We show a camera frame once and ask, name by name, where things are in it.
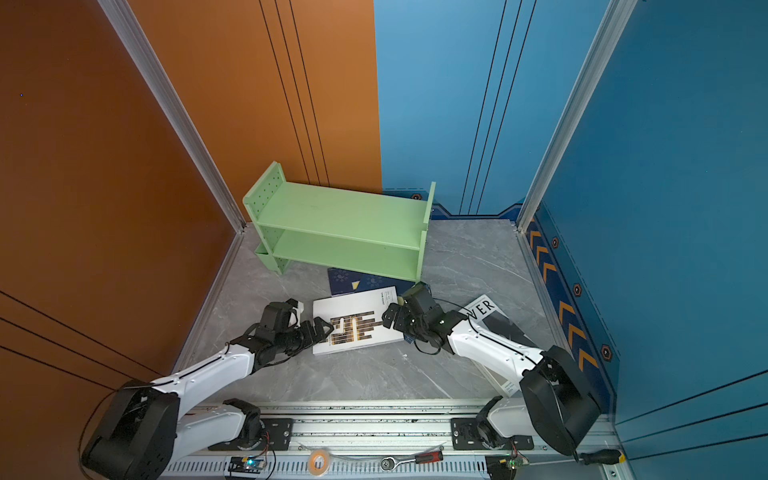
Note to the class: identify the small circuit board left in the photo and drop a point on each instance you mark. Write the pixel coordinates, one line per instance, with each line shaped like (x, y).
(245, 467)

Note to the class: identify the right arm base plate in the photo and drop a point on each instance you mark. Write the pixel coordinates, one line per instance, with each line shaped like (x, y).
(466, 435)

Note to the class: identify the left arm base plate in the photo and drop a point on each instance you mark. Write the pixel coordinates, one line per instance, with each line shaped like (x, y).
(275, 435)

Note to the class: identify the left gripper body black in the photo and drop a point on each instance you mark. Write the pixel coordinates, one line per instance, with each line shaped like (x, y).
(289, 343)

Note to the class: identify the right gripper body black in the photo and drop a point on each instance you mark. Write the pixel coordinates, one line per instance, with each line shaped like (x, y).
(417, 329)

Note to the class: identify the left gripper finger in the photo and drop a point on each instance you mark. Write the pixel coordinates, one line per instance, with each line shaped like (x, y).
(316, 328)
(310, 348)

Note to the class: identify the ratchet with red handle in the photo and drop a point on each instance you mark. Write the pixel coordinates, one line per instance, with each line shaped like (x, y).
(391, 463)

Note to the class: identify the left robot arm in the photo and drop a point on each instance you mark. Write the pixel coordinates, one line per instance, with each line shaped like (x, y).
(147, 426)

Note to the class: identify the small circuit board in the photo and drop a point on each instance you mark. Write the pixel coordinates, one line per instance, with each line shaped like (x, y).
(245, 467)
(502, 468)

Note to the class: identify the yellow black screwdriver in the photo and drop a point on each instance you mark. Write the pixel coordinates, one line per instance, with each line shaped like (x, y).
(601, 457)

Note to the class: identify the blue book rear left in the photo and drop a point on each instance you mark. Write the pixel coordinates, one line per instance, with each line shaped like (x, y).
(343, 282)

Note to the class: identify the white LOVER book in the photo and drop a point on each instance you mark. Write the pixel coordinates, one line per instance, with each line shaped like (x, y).
(489, 339)

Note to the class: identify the small circuit board right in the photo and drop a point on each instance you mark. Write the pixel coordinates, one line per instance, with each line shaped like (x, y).
(502, 468)

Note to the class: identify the tape roll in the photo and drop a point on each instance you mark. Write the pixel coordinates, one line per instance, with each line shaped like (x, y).
(319, 463)

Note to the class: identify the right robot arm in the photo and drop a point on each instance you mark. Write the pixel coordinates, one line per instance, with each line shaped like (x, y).
(560, 405)

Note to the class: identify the green two-tier shelf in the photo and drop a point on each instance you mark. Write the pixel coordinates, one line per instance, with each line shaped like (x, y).
(357, 231)

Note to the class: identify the white book with brown pattern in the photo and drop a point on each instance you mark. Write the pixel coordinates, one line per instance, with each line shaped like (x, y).
(357, 320)

